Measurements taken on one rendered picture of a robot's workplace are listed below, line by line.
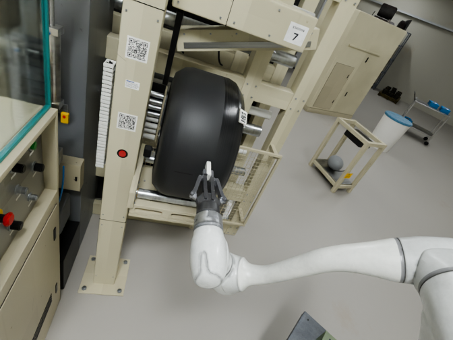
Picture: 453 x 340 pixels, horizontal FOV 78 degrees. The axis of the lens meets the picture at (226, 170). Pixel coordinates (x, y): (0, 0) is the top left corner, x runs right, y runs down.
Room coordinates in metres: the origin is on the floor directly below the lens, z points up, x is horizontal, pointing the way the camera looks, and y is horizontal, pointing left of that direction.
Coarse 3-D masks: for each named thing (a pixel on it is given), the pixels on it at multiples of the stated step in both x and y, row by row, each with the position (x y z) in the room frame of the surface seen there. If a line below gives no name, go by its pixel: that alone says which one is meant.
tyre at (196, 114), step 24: (192, 72) 1.08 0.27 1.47; (168, 96) 1.25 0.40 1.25; (192, 96) 0.96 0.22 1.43; (216, 96) 1.01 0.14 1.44; (240, 96) 1.10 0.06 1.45; (168, 120) 0.89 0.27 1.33; (192, 120) 0.90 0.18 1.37; (216, 120) 0.94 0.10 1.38; (168, 144) 0.84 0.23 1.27; (192, 144) 0.86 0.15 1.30; (216, 144) 0.90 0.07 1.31; (168, 168) 0.82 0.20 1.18; (192, 168) 0.85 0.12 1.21; (216, 168) 0.88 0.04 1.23; (168, 192) 0.86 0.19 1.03
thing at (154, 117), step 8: (152, 88) 1.47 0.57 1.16; (160, 88) 1.48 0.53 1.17; (152, 96) 1.47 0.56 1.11; (160, 96) 1.37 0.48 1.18; (152, 104) 1.37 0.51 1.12; (160, 104) 1.36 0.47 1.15; (152, 112) 1.36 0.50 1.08; (160, 112) 1.36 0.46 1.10; (152, 120) 1.36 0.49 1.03; (160, 120) 1.36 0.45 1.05; (144, 128) 1.35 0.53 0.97; (152, 128) 1.36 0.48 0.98; (144, 136) 1.34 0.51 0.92; (152, 136) 1.36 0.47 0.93
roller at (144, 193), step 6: (138, 192) 0.92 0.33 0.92; (144, 192) 0.93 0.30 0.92; (150, 192) 0.94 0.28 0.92; (156, 192) 0.95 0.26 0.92; (144, 198) 0.92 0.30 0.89; (150, 198) 0.93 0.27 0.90; (156, 198) 0.94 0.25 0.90; (162, 198) 0.95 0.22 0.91; (168, 198) 0.96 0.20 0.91; (174, 198) 0.97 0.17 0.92; (180, 198) 0.98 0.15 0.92; (180, 204) 0.98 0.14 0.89; (186, 204) 0.98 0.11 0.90; (192, 204) 0.99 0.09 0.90
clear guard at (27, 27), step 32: (0, 0) 0.56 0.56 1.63; (32, 0) 0.70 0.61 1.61; (0, 32) 0.54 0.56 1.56; (32, 32) 0.69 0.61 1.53; (0, 64) 0.53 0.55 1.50; (32, 64) 0.67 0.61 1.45; (0, 96) 0.51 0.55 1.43; (32, 96) 0.66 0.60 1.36; (0, 128) 0.50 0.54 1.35; (0, 160) 0.47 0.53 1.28
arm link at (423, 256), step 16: (400, 240) 0.53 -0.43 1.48; (416, 240) 0.53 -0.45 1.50; (432, 240) 0.53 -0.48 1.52; (448, 240) 0.53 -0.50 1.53; (416, 256) 0.49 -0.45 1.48; (432, 256) 0.48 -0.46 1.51; (448, 256) 0.47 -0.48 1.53; (416, 272) 0.47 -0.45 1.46; (432, 272) 0.45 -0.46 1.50; (416, 288) 0.46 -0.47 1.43
